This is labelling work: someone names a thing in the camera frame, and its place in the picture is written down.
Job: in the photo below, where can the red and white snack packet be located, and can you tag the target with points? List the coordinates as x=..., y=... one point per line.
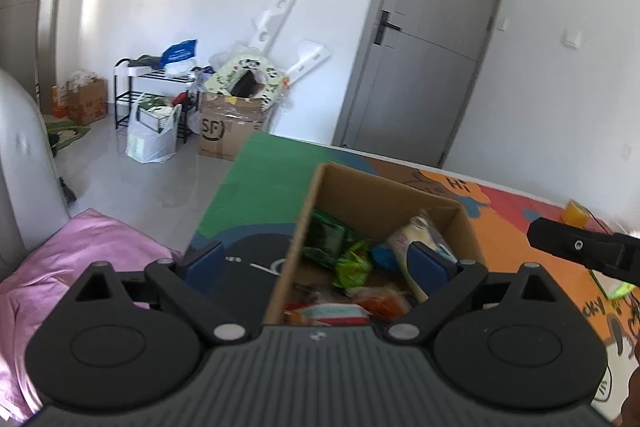
x=325, y=313

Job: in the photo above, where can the pink blanket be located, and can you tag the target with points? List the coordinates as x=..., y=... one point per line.
x=75, y=252

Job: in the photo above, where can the green floor mat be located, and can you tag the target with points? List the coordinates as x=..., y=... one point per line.
x=67, y=138

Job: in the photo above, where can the blue and white bag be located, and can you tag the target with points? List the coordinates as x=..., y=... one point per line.
x=179, y=56

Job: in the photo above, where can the white rounded furniture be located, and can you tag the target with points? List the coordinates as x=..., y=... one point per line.
x=27, y=167

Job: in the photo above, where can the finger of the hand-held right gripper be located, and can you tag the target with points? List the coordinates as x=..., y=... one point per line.
x=565, y=242

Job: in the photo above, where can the pink translucent snack packet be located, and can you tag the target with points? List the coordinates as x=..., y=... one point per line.
x=415, y=232

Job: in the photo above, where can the person's right forearm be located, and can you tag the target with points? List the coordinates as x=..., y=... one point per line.
x=634, y=392

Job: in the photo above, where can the yellow-brown tape roll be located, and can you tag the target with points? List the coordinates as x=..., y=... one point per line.
x=576, y=213

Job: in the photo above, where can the short white board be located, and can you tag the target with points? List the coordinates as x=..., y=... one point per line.
x=310, y=59

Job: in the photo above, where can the taped brown floor carton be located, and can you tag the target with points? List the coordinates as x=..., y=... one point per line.
x=230, y=132

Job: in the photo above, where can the black shoe rack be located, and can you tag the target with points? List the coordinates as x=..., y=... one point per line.
x=120, y=107

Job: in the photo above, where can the grey door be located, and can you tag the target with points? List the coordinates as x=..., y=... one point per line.
x=425, y=57

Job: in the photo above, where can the tall white board with holes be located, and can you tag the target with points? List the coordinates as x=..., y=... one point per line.
x=277, y=12

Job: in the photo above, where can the blue snack packet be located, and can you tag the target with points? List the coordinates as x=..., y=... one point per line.
x=384, y=258

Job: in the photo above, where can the small orange snack packet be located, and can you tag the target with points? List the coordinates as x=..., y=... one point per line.
x=382, y=304

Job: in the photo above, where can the dark green snack packet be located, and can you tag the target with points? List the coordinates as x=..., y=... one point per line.
x=325, y=237

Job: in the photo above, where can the green and white snack packet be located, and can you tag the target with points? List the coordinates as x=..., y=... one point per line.
x=354, y=267

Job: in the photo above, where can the panda toilet seat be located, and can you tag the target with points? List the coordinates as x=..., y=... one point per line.
x=225, y=77

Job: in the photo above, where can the white light switch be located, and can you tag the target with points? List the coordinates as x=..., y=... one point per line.
x=571, y=38

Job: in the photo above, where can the colourful cartoon table mat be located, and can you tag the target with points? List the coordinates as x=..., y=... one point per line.
x=260, y=187

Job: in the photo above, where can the brown cardboard box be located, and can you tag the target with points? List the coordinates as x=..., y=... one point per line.
x=375, y=192

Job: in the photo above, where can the bright green candy packet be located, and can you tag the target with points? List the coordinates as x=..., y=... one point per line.
x=621, y=292

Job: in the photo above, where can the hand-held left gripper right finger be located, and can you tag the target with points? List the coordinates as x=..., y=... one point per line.
x=425, y=268

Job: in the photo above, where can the white plastic bag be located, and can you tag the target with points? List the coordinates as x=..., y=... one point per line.
x=150, y=142

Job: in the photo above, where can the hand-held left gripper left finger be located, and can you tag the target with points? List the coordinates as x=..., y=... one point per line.
x=206, y=263

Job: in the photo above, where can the orange and brown floor carton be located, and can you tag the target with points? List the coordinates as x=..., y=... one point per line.
x=85, y=102

